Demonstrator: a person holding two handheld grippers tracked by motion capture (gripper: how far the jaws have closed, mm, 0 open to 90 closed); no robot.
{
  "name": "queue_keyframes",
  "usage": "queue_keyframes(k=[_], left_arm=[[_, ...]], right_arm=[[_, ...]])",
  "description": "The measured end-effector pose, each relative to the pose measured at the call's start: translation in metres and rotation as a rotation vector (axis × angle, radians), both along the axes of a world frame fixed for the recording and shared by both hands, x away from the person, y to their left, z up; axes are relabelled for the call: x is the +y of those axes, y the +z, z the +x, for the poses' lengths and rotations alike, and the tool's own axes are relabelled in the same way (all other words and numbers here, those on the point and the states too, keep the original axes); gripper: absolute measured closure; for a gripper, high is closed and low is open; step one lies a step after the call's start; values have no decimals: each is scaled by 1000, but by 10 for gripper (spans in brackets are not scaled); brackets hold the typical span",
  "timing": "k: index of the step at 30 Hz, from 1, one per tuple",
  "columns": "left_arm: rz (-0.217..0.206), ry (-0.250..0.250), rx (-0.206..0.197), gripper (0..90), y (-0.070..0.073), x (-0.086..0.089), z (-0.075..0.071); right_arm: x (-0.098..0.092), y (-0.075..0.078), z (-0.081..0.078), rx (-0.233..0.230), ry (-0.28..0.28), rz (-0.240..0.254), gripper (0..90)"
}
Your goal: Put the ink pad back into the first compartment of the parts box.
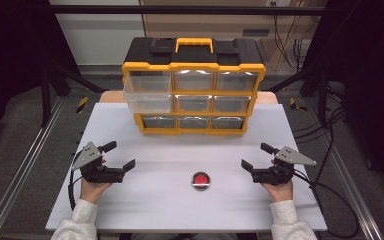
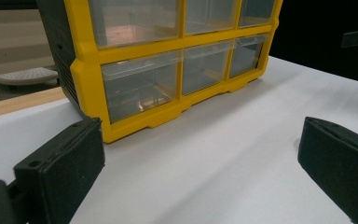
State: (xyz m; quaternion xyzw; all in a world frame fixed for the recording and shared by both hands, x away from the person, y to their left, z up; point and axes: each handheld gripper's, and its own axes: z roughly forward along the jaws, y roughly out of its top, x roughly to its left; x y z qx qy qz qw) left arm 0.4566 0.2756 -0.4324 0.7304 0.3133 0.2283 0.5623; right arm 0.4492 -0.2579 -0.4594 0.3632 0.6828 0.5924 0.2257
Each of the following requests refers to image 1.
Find aluminium floor rail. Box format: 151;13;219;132
0;96;65;240
324;143;384;240

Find yellow black striped tape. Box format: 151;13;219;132
75;96;90;114
289;97;309;113

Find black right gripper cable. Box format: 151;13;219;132
293;169;362;240

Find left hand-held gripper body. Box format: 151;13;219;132
71;141;126;184

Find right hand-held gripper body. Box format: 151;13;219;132
251;145;318;186

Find black metal stand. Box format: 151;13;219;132
266;63;336;129
40;58;108;128

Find person's left hand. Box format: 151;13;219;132
79;179;114;204

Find set of clear organizer drawers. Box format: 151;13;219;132
142;69;259;130

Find yellow black organizer case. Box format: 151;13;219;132
121;37;267;136

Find bundle of hanging cables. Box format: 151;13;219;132
271;13;316;72

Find black horizontal bar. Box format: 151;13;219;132
49;4;328;16

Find clear plastic drawer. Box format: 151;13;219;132
122;70;174;115

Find red round disc, dark rim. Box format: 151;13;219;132
191;171;212;192

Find black curtain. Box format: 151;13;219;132
301;0;384;194
0;0;81;148

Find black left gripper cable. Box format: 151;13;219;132
67;149;85;212

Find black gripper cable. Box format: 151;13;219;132
67;149;85;212
293;169;362;240

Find white board panel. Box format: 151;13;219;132
49;0;147;66

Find black floor cables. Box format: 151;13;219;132
292;83;351;174

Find person's right hand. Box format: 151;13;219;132
260;179;295;204

